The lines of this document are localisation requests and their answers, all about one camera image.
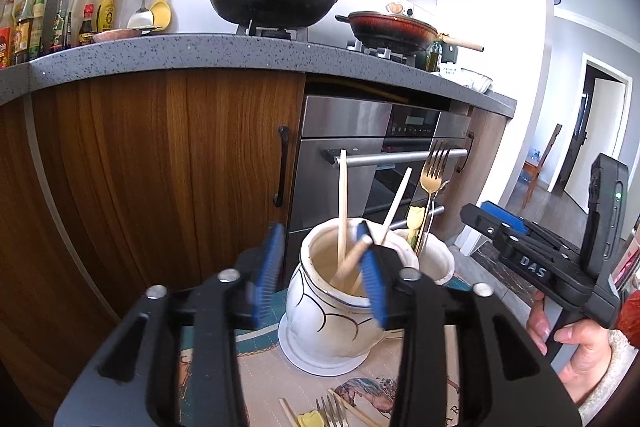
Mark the wooden chair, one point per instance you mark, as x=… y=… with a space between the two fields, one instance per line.
x=542 y=167

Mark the red frying pan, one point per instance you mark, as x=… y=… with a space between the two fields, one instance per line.
x=395 y=29

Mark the stainless steel oven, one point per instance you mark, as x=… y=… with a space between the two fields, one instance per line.
x=350 y=127

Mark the red cloth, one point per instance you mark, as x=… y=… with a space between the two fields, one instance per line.
x=629 y=317

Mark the dark door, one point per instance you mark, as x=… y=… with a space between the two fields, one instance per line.
x=575 y=147

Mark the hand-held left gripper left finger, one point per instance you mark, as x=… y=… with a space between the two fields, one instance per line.
x=265 y=277

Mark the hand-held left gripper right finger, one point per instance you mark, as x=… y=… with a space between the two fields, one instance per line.
x=372 y=282

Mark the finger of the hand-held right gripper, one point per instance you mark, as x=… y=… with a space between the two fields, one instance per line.
x=482 y=222
x=500 y=213

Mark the white ceramic utensil holder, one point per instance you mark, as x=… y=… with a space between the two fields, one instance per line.
x=320 y=322

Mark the white dish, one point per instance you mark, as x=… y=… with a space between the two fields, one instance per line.
x=470 y=79

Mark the silver metal fork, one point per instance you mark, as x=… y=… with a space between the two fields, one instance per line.
x=330 y=414

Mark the yellow plastic fork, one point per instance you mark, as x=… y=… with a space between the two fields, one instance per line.
x=415 y=219
x=312 y=420

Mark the printed quilted mat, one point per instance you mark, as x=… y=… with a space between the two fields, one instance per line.
x=260 y=377

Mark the clear oil bottle yellow cap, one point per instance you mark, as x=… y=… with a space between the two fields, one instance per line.
x=62 y=22

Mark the grey speckled countertop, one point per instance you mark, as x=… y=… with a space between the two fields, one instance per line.
x=200 y=52

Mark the green oil bottle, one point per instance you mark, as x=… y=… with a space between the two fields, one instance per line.
x=434 y=57

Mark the red cap sauce bottle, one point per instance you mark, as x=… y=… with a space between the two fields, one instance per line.
x=6 y=37

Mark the gold metal fork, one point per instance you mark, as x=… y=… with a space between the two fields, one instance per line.
x=434 y=177

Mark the yellow seasoning jar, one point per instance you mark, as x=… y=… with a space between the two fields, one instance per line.
x=106 y=14

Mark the person's right hand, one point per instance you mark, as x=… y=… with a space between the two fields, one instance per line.
x=580 y=357

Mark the dark soy sauce bottle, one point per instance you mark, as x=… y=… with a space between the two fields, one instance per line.
x=24 y=32

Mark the narrow wooden kitchen cabinet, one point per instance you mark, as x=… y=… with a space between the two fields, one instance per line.
x=482 y=157

